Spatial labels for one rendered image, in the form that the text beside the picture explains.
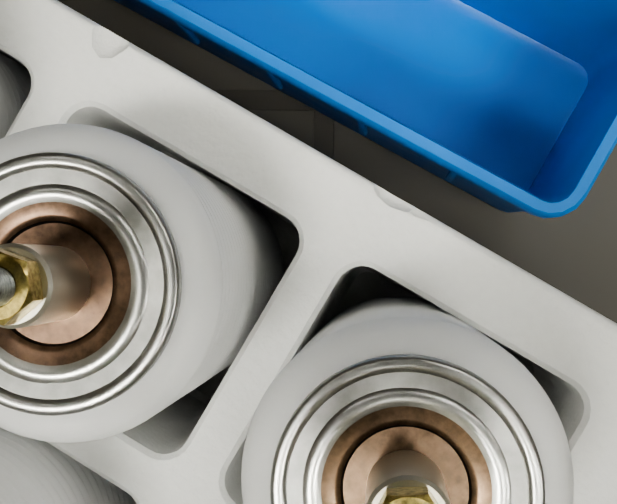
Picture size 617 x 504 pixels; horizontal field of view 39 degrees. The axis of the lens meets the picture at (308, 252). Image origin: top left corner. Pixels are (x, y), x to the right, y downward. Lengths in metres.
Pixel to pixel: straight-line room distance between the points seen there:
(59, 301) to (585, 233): 0.34
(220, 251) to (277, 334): 0.07
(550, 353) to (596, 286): 0.19
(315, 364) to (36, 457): 0.13
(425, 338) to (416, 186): 0.26
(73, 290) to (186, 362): 0.04
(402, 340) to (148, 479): 0.13
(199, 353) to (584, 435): 0.14
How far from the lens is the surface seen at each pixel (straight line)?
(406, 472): 0.23
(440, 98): 0.50
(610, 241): 0.51
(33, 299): 0.23
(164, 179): 0.26
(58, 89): 0.35
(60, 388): 0.26
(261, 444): 0.26
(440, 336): 0.25
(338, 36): 0.51
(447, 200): 0.50
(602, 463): 0.34
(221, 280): 0.26
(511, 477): 0.25
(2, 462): 0.33
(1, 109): 0.37
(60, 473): 0.35
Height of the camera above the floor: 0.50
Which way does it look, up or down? 85 degrees down
